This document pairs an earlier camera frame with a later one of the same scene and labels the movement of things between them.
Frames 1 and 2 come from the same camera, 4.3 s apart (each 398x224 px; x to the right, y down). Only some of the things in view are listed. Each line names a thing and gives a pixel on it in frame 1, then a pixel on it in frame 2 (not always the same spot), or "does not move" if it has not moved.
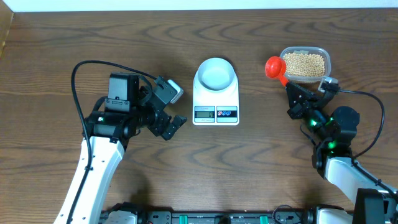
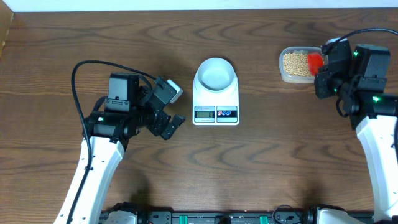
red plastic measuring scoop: (275, 68) → (315, 61)
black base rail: (222, 217) does not move
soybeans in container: (305, 64) does not move
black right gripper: (297, 107) → (321, 88)
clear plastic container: (306, 64) does not move
